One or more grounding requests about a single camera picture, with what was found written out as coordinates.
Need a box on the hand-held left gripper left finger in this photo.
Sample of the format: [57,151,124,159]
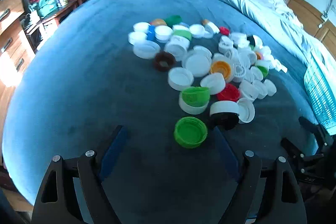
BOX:
[31,125,128,224]

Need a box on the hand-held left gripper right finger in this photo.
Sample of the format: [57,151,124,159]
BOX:
[213,126,307,224]

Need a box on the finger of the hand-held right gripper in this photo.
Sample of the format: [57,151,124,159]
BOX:
[280,137,319,161]
[299,116,327,147]

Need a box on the teal perforated plastic basket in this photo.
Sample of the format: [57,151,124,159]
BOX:
[304,53,336,136]

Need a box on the green bottle cap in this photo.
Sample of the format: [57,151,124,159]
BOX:
[174,116,208,148]

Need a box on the pile of plastic bottle caps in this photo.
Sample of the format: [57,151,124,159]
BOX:
[128,15,288,131]

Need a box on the dark brown bottle cap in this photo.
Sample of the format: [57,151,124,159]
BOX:
[153,51,176,72]

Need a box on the blue velvet bed cover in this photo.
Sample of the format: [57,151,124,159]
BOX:
[1,0,324,206]

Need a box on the wooden headboard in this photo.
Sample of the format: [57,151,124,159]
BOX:
[287,0,336,52]

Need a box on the white bed sheet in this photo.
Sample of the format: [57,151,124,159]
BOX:
[261,0,305,29]

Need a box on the wooden dresser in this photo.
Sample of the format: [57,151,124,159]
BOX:
[0,0,37,135]

